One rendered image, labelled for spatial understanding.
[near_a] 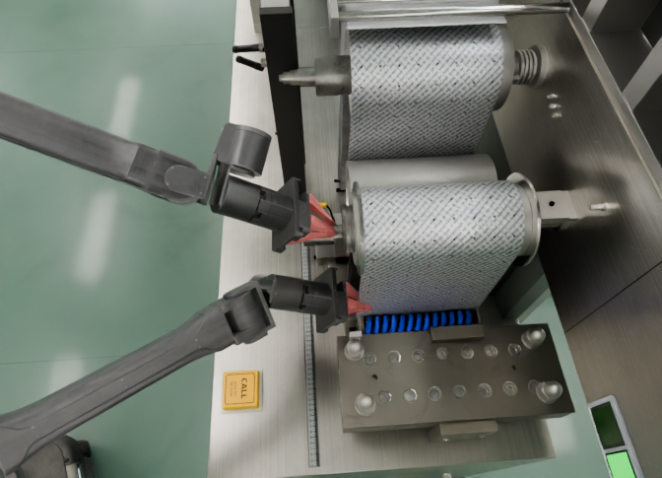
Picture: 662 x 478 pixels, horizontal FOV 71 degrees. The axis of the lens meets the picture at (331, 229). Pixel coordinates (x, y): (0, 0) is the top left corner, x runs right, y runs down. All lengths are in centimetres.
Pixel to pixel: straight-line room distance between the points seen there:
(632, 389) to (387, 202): 40
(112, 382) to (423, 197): 49
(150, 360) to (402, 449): 52
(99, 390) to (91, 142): 32
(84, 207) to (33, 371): 78
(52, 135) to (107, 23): 286
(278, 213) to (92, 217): 188
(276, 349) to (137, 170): 53
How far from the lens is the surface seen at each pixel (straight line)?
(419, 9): 76
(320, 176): 123
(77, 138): 68
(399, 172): 82
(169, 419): 199
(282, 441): 99
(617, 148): 71
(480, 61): 80
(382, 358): 88
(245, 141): 66
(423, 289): 82
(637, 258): 69
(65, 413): 70
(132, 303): 219
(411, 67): 77
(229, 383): 100
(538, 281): 93
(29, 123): 70
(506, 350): 94
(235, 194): 64
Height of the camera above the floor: 188
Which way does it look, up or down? 59 degrees down
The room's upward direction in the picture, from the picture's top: straight up
